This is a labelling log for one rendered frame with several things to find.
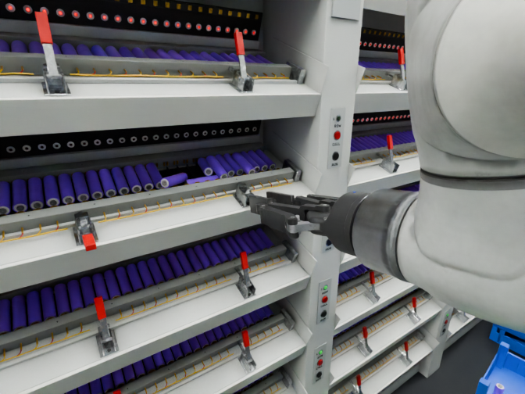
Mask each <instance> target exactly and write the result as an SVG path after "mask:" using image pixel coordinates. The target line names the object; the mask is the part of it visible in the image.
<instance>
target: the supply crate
mask: <svg viewBox="0 0 525 394"><path fill-rule="evenodd" d="M509 347H510V344H508V343H505V342H501V344H500V346H499V348H498V352H497V353H496V355H495V358H494V359H493V360H492V362H491V365H490V366H489V368H488V369H487V372H486V373H485V375H484V377H483V378H481V379H480V380H479V383H478V386H477V390H476V393H475V394H493V391H494V389H495V384H496V383H499V384H502V385H503V386H504V387H505V390H504V392H503V394H525V360H524V359H522V358H520V357H518V356H516V355H514V354H512V353H510V352H509Z"/></svg>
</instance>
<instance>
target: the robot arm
mask: <svg viewBox="0 0 525 394"><path fill-rule="evenodd" d="M405 68H406V80H407V91H408V99H409V111H410V117H411V124H412V132H413V136H414V138H415V141H416V147H417V151H418V156H419V161H420V190H419V191H418V192H411V191H403V190H395V189H388V188H382V189H379V190H376V191H374V192H372V193H366V192H347V193H345V194H343V195H342V196H341V197H333V196H327V195H314V194H308V195H307V197H305V196H301V195H298V196H294V195H289V194H284V193H279V192H271V191H269V192H266V197H262V196H258V195H250V196H249V202H250V210H251V213H255V214H258V215H260V218H261V223H262V224H265V225H267V226H269V227H272V228H274V229H277V230H278V231H281V232H284V233H285V234H287V236H288V237H289V238H291V239H296V238H299V235H300V234H301V231H310V232H311V233H313V234H315V235H321V236H327V237H328V238H329V240H330V241H331V243H332V244H333V246H334V247H335V248H336V249H337V250H339V251H341V252H343V253H347V254H349V255H352V256H356V257H357V258H358V260H359V261H360V262H361V263H362V264H363V265H364V266H366V267H368V268H370V269H373V270H377V271H379V272H381V273H384V274H388V275H390V276H392V277H395V278H397V279H398V280H400V281H404V282H407V283H411V284H414V285H416V286H419V287H420V288H422V289H423V290H425V291H427V292H428V293H430V294H431V295H432V296H433V297H434V298H436V299H437V300H439V301H441V302H443V303H446V304H448V305H449V306H452V307H454V308H456V309H457V310H461V311H462V312H465V313H468V314H470V315H472V316H475V317H478V318H480V319H482V320H485V321H488V322H491V323H493V324H497V325H500V326H502V327H505V328H509V329H512V330H514V331H518V332H522V333H524V334H525V0H408V1H407V6H406V11H405Z"/></svg>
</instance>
